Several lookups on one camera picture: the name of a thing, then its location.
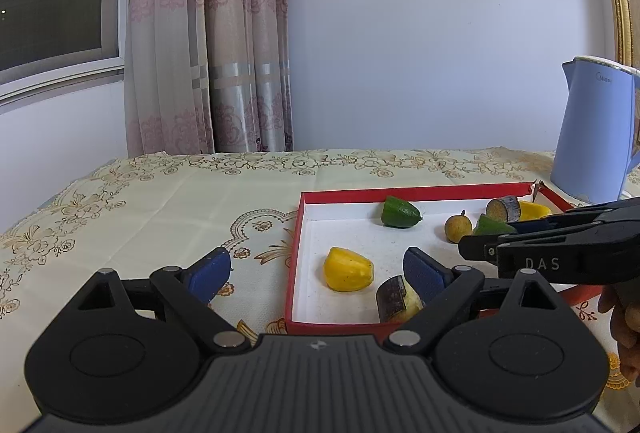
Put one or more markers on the green bell pepper piece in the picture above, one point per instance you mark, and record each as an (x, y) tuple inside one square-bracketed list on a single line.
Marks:
[(490, 225), (400, 212)]

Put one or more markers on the small brown longan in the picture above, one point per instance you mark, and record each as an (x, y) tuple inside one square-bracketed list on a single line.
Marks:
[(458, 228)]

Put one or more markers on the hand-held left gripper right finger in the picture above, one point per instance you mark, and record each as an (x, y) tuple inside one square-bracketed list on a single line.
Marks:
[(425, 274)]

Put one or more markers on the cut eggplant piece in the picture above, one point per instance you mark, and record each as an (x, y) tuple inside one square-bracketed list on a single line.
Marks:
[(395, 300), (504, 209)]

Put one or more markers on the light blue electric kettle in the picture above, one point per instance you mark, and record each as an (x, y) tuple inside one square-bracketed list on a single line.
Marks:
[(590, 128)]

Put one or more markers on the pink patterned curtain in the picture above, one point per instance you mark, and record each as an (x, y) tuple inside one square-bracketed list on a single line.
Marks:
[(210, 38)]

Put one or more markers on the red shallow box tray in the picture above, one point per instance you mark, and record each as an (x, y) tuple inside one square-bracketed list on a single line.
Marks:
[(350, 233)]

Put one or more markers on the person's right hand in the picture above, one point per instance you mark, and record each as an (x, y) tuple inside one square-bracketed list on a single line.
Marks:
[(627, 328)]

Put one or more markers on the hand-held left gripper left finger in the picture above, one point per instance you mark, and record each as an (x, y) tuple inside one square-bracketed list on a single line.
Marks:
[(210, 274)]

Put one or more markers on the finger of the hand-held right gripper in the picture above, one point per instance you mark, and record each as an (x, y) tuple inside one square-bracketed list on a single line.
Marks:
[(530, 227), (480, 249)]

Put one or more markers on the yellow bell pepper piece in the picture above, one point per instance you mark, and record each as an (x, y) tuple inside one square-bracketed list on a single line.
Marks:
[(534, 209), (348, 269)]

